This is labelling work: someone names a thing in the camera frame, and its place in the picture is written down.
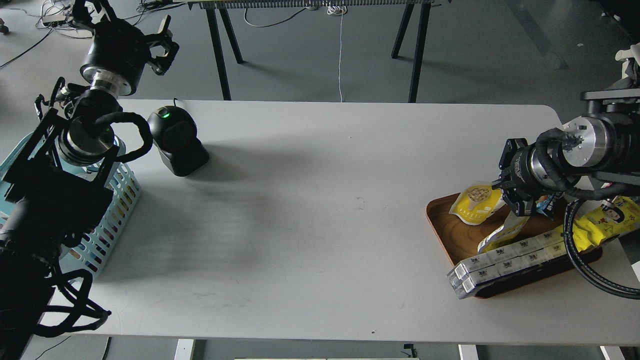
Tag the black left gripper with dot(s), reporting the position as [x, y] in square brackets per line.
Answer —
[119, 47]

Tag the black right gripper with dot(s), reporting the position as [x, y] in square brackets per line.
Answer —
[516, 178]

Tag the yellow white snack pouch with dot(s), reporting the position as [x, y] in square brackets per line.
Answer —
[477, 203]

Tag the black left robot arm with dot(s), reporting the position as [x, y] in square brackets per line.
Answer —
[58, 180]

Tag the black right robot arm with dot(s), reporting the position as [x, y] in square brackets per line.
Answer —
[593, 157]

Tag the blue snack packet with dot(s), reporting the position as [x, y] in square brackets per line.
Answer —
[545, 204]

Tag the yellow cartoon snack bag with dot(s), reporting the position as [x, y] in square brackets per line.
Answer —
[599, 225]

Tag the light blue plastic basket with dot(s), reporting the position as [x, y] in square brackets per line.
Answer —
[95, 248]

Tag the yellow white pouch in tray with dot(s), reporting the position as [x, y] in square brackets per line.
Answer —
[504, 234]

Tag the wooden brown tray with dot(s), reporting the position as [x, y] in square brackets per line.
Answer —
[460, 241]

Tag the long clear box pack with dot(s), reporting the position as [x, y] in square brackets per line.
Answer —
[509, 267]

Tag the black trestle table background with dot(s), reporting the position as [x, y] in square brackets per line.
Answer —
[367, 54]

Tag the black barcode scanner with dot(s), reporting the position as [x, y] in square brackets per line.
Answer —
[175, 135]

